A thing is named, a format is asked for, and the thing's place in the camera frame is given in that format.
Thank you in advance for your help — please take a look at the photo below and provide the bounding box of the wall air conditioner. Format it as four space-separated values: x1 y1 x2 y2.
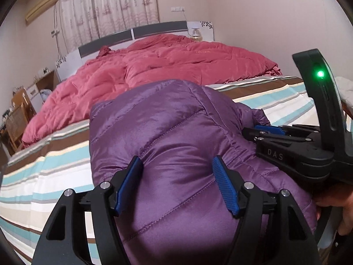
25 0 58 25

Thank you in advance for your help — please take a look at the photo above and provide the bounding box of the striped bed sheet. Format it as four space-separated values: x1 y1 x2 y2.
1 77 318 263

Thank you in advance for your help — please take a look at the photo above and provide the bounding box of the wicker wooden chair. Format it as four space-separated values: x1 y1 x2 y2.
5 103 29 152

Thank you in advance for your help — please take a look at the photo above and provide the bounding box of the white grey bed headboard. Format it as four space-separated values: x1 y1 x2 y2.
56 20 214 82

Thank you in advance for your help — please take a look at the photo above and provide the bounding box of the white bedside lamp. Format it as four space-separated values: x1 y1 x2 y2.
190 28 203 41

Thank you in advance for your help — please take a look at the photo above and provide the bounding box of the person's right hand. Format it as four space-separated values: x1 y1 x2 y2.
314 184 352 236

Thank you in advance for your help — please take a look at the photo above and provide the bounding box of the purple down jacket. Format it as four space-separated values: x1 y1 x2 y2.
89 79 317 264

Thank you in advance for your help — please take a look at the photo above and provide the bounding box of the patterned window curtain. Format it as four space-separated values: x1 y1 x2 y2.
59 0 160 52

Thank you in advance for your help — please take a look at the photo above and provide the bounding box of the white wall socket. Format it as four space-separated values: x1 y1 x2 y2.
171 6 185 13

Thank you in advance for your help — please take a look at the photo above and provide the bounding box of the red quilted duvet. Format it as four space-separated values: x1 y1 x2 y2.
22 34 282 147

